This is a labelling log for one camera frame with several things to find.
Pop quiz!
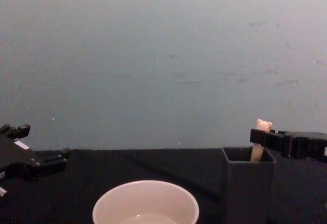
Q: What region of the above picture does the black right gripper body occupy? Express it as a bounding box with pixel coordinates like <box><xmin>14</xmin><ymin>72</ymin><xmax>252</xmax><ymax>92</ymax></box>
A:
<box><xmin>281</xmin><ymin>131</ymin><xmax>327</xmax><ymax>163</ymax></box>

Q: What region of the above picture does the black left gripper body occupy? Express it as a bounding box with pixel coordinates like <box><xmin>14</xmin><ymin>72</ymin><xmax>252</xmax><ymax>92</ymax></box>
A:
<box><xmin>0</xmin><ymin>133</ymin><xmax>43</xmax><ymax>183</ymax></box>

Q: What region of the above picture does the cream bear-topped stick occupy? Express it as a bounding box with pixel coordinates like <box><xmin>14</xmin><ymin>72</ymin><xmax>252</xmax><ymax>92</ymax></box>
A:
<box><xmin>250</xmin><ymin>118</ymin><xmax>273</xmax><ymax>163</ymax></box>

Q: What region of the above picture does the black square holder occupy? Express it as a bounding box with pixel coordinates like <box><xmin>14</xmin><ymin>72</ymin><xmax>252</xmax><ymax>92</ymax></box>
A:
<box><xmin>221</xmin><ymin>146</ymin><xmax>278</xmax><ymax>224</ymax></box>

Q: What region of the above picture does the black table cloth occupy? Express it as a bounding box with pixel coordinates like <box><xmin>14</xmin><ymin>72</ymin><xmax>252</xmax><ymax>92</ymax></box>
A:
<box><xmin>0</xmin><ymin>147</ymin><xmax>327</xmax><ymax>224</ymax></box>

